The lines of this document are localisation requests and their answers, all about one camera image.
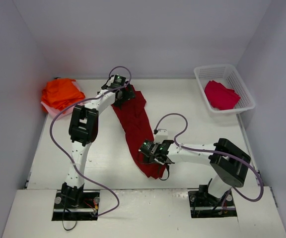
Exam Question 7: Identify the dark red t shirt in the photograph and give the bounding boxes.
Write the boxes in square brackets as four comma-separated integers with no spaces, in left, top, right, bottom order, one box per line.
[112,87,166,179]

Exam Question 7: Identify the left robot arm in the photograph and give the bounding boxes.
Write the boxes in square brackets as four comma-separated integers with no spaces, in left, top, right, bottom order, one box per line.
[61,74,135,208]

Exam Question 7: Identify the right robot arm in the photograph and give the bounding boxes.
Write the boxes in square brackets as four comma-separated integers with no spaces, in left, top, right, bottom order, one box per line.
[139,138,251,204]

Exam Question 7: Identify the red t shirt in basket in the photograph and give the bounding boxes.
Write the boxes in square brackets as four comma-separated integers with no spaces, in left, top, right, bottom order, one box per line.
[204,80,241,110]

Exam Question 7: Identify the white plastic basket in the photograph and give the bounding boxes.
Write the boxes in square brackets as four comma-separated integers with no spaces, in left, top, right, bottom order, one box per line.
[194,64,256,116]

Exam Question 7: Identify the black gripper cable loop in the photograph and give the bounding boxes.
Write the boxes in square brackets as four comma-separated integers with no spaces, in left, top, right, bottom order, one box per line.
[157,163,171,181]

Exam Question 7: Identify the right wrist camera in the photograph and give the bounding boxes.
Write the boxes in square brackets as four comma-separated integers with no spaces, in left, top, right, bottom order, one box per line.
[153,129,168,144]

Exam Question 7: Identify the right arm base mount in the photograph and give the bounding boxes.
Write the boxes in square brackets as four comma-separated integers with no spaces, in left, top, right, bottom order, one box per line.
[188,185,237,219]

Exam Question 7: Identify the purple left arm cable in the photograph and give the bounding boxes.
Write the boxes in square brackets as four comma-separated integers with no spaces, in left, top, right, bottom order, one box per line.
[49,65,133,216]

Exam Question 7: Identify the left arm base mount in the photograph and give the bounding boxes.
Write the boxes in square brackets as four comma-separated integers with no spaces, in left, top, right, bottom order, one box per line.
[52,190,100,232]

